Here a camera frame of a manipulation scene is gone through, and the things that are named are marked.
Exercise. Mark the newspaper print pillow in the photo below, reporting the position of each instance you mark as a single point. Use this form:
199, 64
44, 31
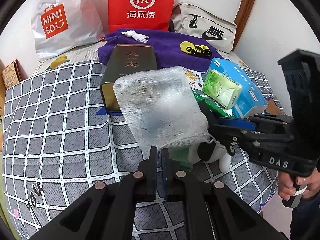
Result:
77, 54

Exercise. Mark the green tissue packet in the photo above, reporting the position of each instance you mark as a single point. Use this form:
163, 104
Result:
221, 88

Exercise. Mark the red Haidilao paper bag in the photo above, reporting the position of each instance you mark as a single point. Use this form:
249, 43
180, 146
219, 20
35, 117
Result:
139, 14

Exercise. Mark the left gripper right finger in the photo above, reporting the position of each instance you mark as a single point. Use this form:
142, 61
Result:
172, 187

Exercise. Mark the green wet wipe packet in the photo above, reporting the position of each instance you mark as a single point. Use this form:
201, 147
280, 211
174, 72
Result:
214, 106

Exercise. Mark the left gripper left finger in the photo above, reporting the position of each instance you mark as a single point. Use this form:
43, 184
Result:
146, 186

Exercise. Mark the fruit print wet wipe packet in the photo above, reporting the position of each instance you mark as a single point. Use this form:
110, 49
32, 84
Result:
195, 79

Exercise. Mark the person's right hand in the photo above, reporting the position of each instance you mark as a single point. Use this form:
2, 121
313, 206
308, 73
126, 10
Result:
286, 187

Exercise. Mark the beige Nike waist bag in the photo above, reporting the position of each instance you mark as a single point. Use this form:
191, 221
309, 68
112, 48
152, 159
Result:
190, 19

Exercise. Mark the black white plush toy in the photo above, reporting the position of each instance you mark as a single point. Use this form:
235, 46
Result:
209, 153

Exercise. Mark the white knotted cloth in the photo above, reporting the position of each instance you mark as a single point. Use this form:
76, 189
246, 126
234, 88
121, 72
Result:
136, 36

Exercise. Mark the brown cardboard box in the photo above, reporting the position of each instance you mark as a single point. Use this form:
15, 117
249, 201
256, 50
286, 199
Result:
12, 74

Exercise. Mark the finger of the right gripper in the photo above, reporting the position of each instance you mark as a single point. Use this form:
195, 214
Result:
230, 136
237, 123

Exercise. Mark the blue tissue pack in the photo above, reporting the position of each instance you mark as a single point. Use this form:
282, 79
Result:
250, 101

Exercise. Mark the dark green tea tin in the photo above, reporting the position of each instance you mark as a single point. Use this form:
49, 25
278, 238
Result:
125, 59

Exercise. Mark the white Miniso plastic bag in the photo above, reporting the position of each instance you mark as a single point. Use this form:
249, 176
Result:
61, 25

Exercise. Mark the yellow black pouch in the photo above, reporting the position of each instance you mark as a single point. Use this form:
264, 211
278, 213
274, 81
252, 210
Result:
196, 50

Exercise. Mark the purple fleece blanket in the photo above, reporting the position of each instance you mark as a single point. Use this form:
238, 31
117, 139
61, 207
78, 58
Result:
166, 46

